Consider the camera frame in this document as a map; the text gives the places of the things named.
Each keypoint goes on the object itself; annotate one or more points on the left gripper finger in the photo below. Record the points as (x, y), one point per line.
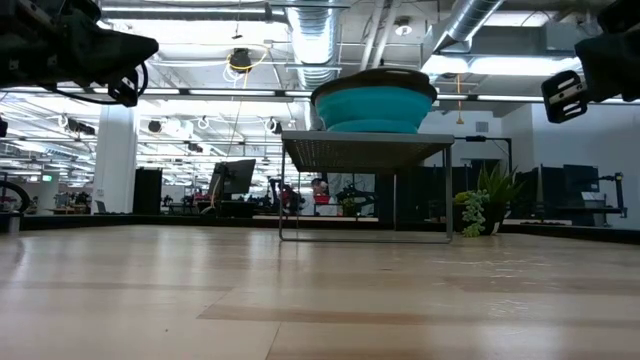
(110, 61)
(110, 39)

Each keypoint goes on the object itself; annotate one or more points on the blue collapsible colander grey rim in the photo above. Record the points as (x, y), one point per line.
(375, 110)

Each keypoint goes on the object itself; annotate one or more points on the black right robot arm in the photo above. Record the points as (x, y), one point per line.
(620, 15)

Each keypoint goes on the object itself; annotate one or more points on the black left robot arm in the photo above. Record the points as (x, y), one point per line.
(17, 40)

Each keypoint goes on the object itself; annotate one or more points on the white building column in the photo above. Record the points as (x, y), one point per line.
(115, 160)

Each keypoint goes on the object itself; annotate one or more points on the black desk with monitors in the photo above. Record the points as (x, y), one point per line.
(580, 177)

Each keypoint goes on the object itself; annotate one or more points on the overhead light bar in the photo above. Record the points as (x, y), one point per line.
(225, 91)

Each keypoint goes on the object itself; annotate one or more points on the black overhead mounted device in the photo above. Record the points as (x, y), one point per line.
(240, 60)

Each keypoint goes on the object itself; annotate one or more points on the black cabinet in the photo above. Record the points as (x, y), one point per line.
(147, 192)

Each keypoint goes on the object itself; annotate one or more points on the black round wheel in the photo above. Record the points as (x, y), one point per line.
(24, 192)

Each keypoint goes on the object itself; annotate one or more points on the spiky green potted plant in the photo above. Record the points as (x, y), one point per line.
(495, 187)

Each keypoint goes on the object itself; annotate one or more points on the black computer monitor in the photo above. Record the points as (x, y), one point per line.
(239, 175)

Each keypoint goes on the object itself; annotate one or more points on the grey metal cylinder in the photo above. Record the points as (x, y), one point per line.
(14, 222)

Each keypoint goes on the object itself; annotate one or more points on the person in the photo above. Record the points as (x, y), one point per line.
(319, 190)

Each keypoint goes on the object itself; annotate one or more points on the red container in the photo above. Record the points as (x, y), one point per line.
(322, 199)

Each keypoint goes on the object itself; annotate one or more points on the grey perforated metal stand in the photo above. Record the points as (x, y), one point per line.
(367, 150)

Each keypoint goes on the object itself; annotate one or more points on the silver ribbed air duct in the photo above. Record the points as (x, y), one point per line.
(315, 30)
(470, 20)

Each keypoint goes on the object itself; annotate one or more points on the thin black metal frame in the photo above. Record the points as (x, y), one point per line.
(475, 138)

